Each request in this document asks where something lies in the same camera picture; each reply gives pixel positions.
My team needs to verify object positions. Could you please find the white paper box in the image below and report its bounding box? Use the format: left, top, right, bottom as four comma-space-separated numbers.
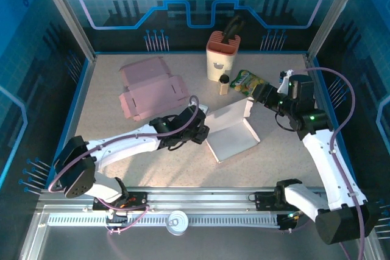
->
204, 97, 261, 164

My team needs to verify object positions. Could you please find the pink paper box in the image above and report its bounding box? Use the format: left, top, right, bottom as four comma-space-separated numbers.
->
118, 57, 190, 122

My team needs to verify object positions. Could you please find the green snack bag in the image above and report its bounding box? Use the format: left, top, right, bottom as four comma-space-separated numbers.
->
229, 69, 271, 96

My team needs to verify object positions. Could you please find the small bottle with black cap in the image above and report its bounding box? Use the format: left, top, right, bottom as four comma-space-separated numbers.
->
218, 74, 230, 96

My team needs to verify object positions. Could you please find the cream and orange knife block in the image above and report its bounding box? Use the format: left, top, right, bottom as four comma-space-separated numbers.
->
205, 30, 241, 82

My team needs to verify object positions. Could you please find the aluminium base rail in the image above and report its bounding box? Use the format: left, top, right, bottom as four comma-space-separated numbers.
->
38, 186, 365, 212

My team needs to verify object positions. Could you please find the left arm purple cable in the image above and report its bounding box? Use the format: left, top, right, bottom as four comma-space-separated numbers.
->
48, 94, 201, 194

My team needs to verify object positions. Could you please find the black knife handle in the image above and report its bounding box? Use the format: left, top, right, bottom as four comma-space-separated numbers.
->
221, 15, 246, 44

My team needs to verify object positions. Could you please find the slotted white cable duct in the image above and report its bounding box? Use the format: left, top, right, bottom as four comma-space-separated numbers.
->
48, 213, 281, 228

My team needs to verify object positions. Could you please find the aluminium frame post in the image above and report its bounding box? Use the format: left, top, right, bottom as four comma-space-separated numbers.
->
35, 0, 98, 61
305, 0, 366, 61

